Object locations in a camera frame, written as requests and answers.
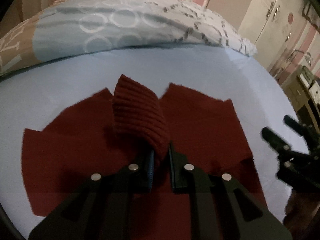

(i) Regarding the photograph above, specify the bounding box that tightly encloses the light blue bed sheet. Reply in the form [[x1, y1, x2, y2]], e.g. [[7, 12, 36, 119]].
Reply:
[[1, 45, 308, 237]]

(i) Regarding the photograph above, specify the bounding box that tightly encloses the right hand holding gripper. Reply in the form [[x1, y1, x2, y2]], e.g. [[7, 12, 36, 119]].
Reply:
[[283, 187, 319, 234]]

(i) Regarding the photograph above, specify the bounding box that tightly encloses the wooden bedside cabinet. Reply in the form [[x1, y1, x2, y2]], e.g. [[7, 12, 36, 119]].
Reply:
[[281, 66, 319, 133]]

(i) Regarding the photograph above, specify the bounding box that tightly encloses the dark red knitted sweater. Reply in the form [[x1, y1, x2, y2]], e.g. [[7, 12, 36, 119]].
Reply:
[[22, 75, 265, 239]]

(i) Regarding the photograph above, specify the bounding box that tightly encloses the patterned blue beige duvet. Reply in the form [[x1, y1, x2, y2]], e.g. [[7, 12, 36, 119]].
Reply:
[[1, 0, 257, 75]]

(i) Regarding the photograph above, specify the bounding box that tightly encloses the white wardrobe with stickers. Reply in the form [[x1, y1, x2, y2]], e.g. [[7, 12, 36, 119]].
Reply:
[[239, 0, 304, 70]]

